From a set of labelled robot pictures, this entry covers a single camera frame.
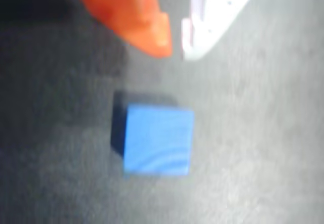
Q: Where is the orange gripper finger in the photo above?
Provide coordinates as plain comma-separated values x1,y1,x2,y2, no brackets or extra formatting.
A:
71,0,174,59

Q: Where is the grey felt mat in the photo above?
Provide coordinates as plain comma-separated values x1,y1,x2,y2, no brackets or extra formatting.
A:
0,0,324,224

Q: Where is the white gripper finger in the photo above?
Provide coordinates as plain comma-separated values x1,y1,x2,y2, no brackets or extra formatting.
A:
181,0,264,62

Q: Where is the blue cube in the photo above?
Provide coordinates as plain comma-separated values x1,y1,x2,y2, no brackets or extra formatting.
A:
110,89,195,177

